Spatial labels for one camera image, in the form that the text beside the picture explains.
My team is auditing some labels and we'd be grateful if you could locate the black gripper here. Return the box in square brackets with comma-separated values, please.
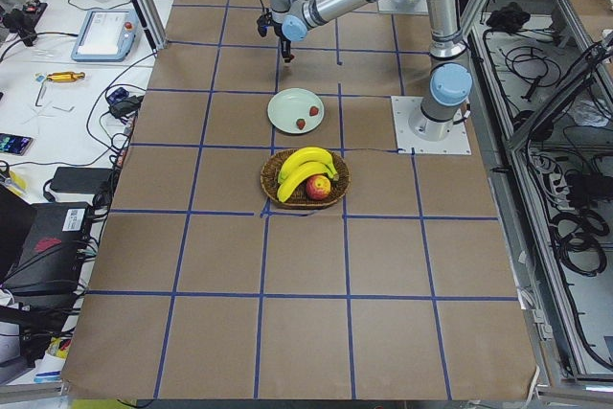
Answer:
[270, 13, 293, 64]

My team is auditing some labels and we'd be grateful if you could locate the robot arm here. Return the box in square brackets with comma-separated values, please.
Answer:
[257, 0, 473, 142]

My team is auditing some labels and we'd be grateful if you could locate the light green plate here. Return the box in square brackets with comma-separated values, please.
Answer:
[267, 88, 325, 135]

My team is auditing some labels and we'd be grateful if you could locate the yellow banana bunch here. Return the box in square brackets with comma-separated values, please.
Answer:
[277, 147, 338, 203]

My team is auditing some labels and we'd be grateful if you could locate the woven wicker basket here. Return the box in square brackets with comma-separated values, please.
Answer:
[261, 147, 351, 210]

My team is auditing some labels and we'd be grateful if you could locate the red apple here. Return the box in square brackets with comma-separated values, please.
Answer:
[306, 174, 331, 201]

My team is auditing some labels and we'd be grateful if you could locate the teach pendant tablet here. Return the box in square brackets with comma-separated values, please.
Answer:
[71, 9, 140, 62]

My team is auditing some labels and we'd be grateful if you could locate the black power adapter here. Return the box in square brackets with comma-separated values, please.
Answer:
[49, 167, 112, 194]

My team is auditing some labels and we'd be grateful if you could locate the smartphone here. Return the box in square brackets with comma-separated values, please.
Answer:
[0, 133, 34, 156]

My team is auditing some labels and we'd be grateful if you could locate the black computer box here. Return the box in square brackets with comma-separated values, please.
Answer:
[2, 202, 94, 307]

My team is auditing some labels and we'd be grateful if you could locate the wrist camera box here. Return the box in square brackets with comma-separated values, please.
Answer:
[257, 14, 272, 37]

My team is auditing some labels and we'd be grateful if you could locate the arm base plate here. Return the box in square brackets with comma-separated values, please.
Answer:
[391, 96, 471, 155]
[377, 0, 428, 16]

